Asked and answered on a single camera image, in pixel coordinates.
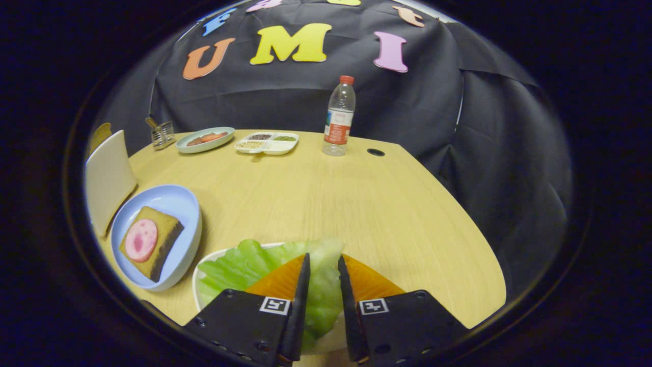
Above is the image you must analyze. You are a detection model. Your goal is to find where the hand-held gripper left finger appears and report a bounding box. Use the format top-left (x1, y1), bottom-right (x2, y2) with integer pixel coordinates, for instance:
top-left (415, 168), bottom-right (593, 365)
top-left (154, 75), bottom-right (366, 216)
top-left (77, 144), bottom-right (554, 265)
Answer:
top-left (183, 252), bottom-right (311, 367)

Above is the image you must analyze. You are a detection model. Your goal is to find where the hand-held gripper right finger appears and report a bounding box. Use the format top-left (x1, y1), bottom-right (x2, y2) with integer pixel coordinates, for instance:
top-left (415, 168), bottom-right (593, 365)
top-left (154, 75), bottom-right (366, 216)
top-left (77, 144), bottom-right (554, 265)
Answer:
top-left (337, 254), bottom-right (469, 365)

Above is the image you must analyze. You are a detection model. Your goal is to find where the green lettuce leaf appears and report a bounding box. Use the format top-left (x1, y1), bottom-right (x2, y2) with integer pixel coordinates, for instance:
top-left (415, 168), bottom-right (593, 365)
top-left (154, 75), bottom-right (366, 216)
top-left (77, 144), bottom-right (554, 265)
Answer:
top-left (198, 237), bottom-right (345, 352)

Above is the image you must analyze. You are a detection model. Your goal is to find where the white plate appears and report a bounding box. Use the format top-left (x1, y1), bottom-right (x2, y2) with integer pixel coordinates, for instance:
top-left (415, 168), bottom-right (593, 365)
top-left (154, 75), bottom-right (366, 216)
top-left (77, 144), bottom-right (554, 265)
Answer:
top-left (192, 242), bottom-right (352, 357)

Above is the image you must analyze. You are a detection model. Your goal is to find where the square brown bread slice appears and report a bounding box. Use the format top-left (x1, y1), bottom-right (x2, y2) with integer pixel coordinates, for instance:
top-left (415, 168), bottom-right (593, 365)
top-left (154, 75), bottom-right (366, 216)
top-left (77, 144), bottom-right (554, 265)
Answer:
top-left (119, 206), bottom-right (184, 283)

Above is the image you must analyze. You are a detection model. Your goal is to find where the white divided spice dish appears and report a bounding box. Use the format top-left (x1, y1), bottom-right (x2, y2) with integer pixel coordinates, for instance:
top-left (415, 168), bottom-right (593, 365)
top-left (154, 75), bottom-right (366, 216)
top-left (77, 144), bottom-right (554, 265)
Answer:
top-left (234, 132), bottom-right (300, 156)

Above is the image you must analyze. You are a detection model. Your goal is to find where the blue plate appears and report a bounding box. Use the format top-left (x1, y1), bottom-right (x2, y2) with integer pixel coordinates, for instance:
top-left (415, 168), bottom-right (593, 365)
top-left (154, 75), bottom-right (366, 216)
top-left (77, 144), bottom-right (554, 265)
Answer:
top-left (110, 184), bottom-right (203, 293)

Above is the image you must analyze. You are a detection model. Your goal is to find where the pink ham slice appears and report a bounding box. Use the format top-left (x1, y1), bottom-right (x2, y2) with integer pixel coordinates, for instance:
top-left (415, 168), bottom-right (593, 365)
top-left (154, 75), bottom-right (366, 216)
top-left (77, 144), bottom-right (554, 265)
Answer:
top-left (125, 219), bottom-right (158, 263)

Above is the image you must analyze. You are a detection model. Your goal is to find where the pale green plate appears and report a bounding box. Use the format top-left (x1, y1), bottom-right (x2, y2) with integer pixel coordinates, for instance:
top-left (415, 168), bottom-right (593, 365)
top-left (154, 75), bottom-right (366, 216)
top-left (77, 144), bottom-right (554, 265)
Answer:
top-left (176, 126), bottom-right (236, 154)

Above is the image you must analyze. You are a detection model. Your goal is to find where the clear red-capped water bottle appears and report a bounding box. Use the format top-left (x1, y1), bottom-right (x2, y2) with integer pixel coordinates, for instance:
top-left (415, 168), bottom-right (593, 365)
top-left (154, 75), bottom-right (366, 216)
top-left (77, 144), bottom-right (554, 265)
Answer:
top-left (322, 75), bottom-right (357, 156)

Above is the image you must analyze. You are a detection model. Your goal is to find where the black backdrop cloth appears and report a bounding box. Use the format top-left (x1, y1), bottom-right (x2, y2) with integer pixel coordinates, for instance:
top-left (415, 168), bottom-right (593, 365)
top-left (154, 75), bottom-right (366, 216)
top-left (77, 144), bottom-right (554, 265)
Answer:
top-left (89, 0), bottom-right (574, 301)

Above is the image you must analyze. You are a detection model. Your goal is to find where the white toaster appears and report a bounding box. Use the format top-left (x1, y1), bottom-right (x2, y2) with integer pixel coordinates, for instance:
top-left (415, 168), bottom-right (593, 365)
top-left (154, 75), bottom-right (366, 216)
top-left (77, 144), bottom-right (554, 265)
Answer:
top-left (85, 129), bottom-right (139, 239)

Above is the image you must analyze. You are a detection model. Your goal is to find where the small wire basket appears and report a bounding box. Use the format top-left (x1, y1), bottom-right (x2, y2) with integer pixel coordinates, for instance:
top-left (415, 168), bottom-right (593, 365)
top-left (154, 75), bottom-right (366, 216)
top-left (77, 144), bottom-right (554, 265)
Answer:
top-left (150, 121), bottom-right (176, 150)

